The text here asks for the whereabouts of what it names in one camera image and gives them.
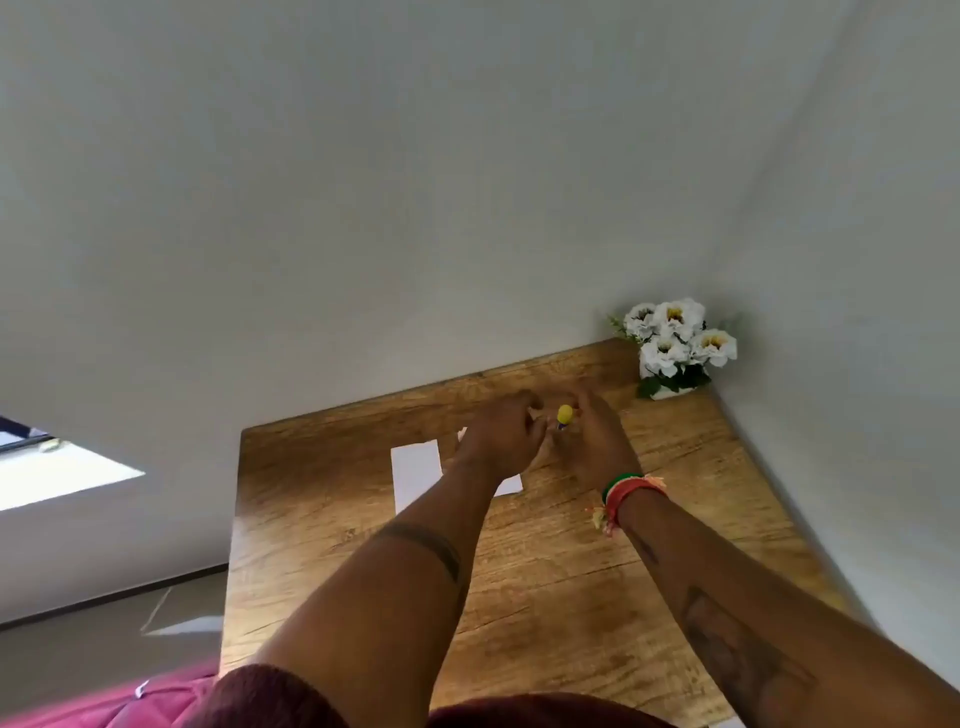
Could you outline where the person's left hand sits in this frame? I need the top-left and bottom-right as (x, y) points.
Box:
(454, 390), (550, 483)

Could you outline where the person's right hand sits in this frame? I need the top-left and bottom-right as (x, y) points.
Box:
(550, 384), (645, 496)

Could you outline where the person's left forearm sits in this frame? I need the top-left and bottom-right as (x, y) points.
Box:
(255, 459), (498, 728)

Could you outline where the person's right forearm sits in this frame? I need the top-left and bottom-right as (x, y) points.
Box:
(616, 489), (960, 728)

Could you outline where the white paper sheet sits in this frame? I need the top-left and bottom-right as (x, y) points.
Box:
(456, 426), (525, 498)

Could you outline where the white paper strip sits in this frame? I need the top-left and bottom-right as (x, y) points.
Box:
(390, 440), (444, 516)

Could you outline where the white artificial flower bouquet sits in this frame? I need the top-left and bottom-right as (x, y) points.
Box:
(609, 297), (739, 399)

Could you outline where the maroon shirt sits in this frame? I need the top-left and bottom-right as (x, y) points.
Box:
(174, 663), (676, 728)

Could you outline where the window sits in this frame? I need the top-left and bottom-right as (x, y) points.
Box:
(0, 414), (147, 513)

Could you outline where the pink cloth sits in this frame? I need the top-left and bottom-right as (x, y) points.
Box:
(0, 660), (220, 728)

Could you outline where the red and green thread bracelet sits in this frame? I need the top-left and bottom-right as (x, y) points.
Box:
(589, 472), (669, 538)

